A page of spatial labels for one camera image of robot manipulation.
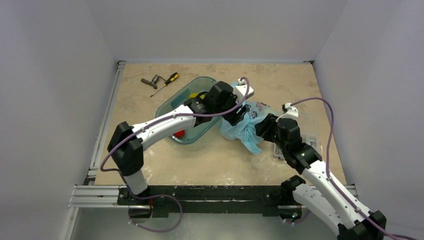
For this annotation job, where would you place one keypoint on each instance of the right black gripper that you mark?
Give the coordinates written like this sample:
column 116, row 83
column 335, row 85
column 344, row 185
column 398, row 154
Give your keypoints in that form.
column 266, row 126

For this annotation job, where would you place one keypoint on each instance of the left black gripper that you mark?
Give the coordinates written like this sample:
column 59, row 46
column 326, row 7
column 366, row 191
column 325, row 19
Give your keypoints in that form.
column 234, row 116

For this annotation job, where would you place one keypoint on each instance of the light blue plastic bag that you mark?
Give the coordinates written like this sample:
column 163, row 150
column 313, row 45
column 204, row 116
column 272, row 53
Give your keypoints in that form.
column 245, row 129

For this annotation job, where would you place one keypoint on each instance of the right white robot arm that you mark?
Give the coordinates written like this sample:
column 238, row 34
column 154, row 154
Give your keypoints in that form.
column 316, row 188

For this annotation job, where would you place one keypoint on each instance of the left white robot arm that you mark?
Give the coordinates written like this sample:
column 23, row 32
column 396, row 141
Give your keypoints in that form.
column 128, row 142

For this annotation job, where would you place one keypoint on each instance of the yellow fake starfruit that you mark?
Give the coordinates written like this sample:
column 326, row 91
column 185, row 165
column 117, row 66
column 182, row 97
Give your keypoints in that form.
column 200, row 95

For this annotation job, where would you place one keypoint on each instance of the red fake apple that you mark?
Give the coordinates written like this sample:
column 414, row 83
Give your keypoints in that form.
column 179, row 134

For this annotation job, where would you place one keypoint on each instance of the clear plastic screw box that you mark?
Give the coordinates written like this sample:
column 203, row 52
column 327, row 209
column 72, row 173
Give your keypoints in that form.
column 308, row 129

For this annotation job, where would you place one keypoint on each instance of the teal plastic tray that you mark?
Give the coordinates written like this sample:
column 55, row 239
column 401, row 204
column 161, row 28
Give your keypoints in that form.
column 173, row 106

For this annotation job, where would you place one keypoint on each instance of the yellow black screwdriver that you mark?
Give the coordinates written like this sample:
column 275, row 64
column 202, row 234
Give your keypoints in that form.
column 171, row 79

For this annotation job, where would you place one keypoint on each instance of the grey metal tool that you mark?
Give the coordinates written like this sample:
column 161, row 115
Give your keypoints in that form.
column 153, row 82

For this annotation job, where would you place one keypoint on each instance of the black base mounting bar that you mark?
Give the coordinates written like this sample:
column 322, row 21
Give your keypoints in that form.
column 266, row 200

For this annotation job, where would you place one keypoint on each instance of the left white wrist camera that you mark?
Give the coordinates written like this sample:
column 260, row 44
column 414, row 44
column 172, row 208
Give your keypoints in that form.
column 242, row 90

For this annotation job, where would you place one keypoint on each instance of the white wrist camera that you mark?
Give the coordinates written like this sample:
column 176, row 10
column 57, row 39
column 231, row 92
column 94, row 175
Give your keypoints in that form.
column 289, row 111
column 242, row 90

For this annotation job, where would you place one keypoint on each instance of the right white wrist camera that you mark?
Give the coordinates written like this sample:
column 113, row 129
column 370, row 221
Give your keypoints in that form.
column 289, row 111

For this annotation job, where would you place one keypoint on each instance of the aluminium frame rail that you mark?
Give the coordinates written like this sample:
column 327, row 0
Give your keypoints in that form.
column 100, row 196

